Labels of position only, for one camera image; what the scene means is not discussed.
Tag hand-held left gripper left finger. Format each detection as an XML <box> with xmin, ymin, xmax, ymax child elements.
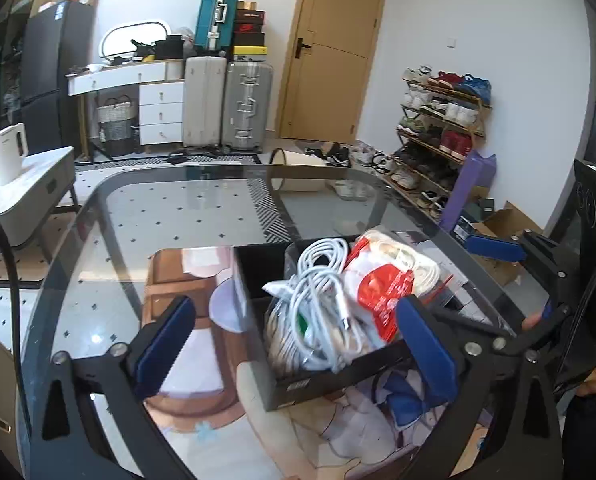
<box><xmin>28</xmin><ymin>295</ymin><xmax>197</xmax><ymax>480</ymax></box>

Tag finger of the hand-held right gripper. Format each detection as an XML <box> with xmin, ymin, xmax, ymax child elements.
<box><xmin>428</xmin><ymin>305</ymin><xmax>571</xmax><ymax>350</ymax></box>
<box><xmin>465</xmin><ymin>234</ymin><xmax>527</xmax><ymax>264</ymax></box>

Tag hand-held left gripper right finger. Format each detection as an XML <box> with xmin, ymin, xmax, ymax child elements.
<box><xmin>397</xmin><ymin>294</ymin><xmax>565</xmax><ymax>480</ymax></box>

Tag red and white bag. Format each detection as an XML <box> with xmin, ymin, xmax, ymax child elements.
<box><xmin>343</xmin><ymin>230</ymin><xmax>441</xmax><ymax>347</ymax></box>

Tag black cardboard box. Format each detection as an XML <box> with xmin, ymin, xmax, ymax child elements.
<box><xmin>233</xmin><ymin>232</ymin><xmax>479</xmax><ymax>413</ymax></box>

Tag white cable bundle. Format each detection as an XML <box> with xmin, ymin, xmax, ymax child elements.
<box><xmin>263</xmin><ymin>238</ymin><xmax>359</xmax><ymax>374</ymax></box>

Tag brown cardboard box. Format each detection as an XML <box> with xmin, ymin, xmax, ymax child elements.
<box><xmin>453</xmin><ymin>201</ymin><xmax>547</xmax><ymax>287</ymax></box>

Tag printed desk mat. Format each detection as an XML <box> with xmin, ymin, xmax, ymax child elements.
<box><xmin>142</xmin><ymin>246</ymin><xmax>494</xmax><ymax>480</ymax></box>

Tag purple bag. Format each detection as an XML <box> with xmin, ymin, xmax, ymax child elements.
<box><xmin>438</xmin><ymin>150</ymin><xmax>498</xmax><ymax>231</ymax></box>

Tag black panel with round holes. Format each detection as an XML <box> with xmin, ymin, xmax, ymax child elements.
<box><xmin>548</xmin><ymin>159</ymin><xmax>596</xmax><ymax>397</ymax></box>

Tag white round pad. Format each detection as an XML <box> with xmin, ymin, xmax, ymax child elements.
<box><xmin>210</xmin><ymin>280</ymin><xmax>255</xmax><ymax>334</ymax></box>

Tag wooden shoe rack with shoes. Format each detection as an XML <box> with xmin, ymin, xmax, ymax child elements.
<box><xmin>390</xmin><ymin>65</ymin><xmax>494</xmax><ymax>219</ymax></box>

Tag person's black clothing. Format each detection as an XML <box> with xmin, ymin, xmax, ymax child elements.
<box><xmin>562</xmin><ymin>390</ymin><xmax>596</xmax><ymax>480</ymax></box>

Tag group of shoes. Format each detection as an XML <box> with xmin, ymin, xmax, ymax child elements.
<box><xmin>304</xmin><ymin>140</ymin><xmax>395</xmax><ymax>202</ymax></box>

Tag grey side table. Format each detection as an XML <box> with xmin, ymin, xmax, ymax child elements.
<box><xmin>0</xmin><ymin>146</ymin><xmax>77</xmax><ymax>286</ymax></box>

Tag white waste bin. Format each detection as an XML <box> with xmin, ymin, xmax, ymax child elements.
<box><xmin>269</xmin><ymin>147</ymin><xmax>329</xmax><ymax>192</ymax></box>

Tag woven basket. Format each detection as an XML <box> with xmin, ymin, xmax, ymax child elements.
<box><xmin>96</xmin><ymin>95</ymin><xmax>140</xmax><ymax>157</ymax></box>

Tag white dresser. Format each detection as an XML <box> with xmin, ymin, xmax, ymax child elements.
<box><xmin>66</xmin><ymin>59</ymin><xmax>187</xmax><ymax>154</ymax></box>

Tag white electric kettle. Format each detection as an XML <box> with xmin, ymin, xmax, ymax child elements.
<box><xmin>0</xmin><ymin>122</ymin><xmax>29</xmax><ymax>186</ymax></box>

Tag white suitcase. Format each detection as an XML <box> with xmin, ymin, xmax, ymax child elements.
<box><xmin>183</xmin><ymin>55</ymin><xmax>227</xmax><ymax>149</ymax></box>

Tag silver suitcase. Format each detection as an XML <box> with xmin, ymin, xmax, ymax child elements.
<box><xmin>221</xmin><ymin>61</ymin><xmax>274</xmax><ymax>153</ymax></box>

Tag wooden door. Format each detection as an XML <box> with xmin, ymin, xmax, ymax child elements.
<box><xmin>276</xmin><ymin>0</ymin><xmax>389</xmax><ymax>144</ymax></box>

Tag black bag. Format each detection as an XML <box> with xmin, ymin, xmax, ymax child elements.
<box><xmin>154</xmin><ymin>35</ymin><xmax>187</xmax><ymax>61</ymax></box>

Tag black refrigerator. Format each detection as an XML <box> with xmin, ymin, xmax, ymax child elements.
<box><xmin>20</xmin><ymin>0</ymin><xmax>96</xmax><ymax>159</ymax></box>

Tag oval mirror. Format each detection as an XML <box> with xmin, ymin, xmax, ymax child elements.
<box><xmin>101</xmin><ymin>19</ymin><xmax>171</xmax><ymax>66</ymax></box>

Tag stack of shoe boxes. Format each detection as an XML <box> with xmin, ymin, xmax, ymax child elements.
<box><xmin>232</xmin><ymin>1</ymin><xmax>268</xmax><ymax>61</ymax></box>

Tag dark glass cabinet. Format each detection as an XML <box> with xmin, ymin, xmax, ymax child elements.
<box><xmin>0</xmin><ymin>0</ymin><xmax>28</xmax><ymax>132</ymax></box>

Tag teal suitcase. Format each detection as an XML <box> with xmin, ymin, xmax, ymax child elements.
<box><xmin>194</xmin><ymin>0</ymin><xmax>243</xmax><ymax>54</ymax></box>

